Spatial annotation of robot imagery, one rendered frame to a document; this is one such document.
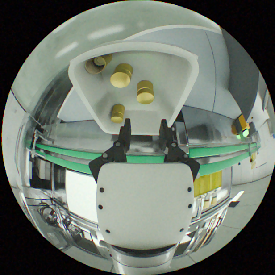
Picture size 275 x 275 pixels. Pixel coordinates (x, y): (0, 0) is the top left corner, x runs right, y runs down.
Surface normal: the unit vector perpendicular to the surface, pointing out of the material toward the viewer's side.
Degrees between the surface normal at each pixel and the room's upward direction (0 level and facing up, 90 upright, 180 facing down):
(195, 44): 0
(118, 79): 0
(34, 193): 90
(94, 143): 90
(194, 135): 90
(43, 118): 90
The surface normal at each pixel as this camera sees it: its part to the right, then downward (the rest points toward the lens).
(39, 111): 1.00, 0.03
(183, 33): -0.03, 0.93
